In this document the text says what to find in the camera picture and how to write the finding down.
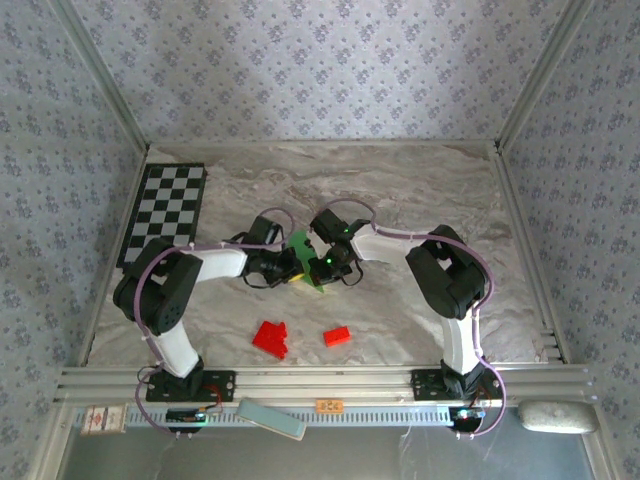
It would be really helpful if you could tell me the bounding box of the grey stone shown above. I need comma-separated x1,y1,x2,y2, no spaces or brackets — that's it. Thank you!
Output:
517,400,599,434

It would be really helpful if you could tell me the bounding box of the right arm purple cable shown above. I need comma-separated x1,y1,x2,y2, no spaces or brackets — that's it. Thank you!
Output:
319,198,508,441

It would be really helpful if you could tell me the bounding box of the grey-blue flat block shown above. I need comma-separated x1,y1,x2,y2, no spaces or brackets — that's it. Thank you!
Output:
234,398,307,441

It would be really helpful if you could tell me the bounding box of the aluminium corner post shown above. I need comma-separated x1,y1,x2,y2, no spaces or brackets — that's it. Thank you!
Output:
49,0,151,151
494,0,597,151

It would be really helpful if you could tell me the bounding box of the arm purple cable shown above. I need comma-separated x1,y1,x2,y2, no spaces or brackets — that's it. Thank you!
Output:
133,207,297,441
319,198,508,441

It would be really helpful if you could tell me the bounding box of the small red toy brick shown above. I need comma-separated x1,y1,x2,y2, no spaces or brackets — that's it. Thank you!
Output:
322,325,352,347

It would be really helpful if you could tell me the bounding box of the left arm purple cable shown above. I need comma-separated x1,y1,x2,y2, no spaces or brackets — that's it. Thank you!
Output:
133,207,297,441

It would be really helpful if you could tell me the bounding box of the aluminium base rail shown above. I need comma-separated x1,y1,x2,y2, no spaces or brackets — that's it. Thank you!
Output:
53,364,599,407

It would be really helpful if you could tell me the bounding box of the red and white card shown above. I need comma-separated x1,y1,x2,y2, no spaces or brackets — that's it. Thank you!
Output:
79,404,126,436

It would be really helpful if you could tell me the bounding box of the aluminium side rail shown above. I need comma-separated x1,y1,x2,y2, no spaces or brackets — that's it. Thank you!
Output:
492,148,571,364
74,144,151,367

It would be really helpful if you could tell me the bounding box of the black and grey checkerboard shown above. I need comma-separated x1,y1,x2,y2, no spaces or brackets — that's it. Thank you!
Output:
115,162,208,271

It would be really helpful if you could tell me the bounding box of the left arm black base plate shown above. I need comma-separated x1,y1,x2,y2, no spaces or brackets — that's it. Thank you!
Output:
145,368,237,403

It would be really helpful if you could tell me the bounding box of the grey slotted cable duct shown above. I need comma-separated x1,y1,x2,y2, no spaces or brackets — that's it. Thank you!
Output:
122,404,454,429

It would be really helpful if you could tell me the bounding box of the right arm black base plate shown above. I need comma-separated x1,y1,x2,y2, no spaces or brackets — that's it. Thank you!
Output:
410,368,503,401

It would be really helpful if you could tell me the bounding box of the large red brick assembly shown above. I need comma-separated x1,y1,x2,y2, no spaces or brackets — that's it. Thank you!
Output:
251,320,290,360

